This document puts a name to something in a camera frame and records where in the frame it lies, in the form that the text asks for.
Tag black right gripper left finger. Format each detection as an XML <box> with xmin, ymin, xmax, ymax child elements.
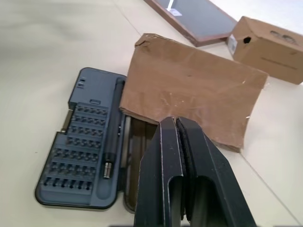
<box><xmin>133</xmin><ymin>116</ymin><xmax>184</xmax><ymax>227</ymax></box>

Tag wood framed dark board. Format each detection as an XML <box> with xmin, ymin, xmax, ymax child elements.
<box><xmin>144</xmin><ymin>0</ymin><xmax>238</xmax><ymax>47</ymax></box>

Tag grey screwdriver bit case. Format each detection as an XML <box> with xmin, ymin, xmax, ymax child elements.
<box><xmin>34</xmin><ymin>67</ymin><xmax>160</xmax><ymax>212</ymax></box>

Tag brown cardboard box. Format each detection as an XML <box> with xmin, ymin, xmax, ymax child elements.
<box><xmin>226</xmin><ymin>16</ymin><xmax>303</xmax><ymax>85</ymax></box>

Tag flat brown cardboard piece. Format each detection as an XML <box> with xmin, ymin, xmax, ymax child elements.
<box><xmin>118</xmin><ymin>33</ymin><xmax>269</xmax><ymax>153</ymax></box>

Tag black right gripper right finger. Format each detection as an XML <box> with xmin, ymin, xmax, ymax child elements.
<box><xmin>176</xmin><ymin>117</ymin><xmax>258</xmax><ymax>227</ymax></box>

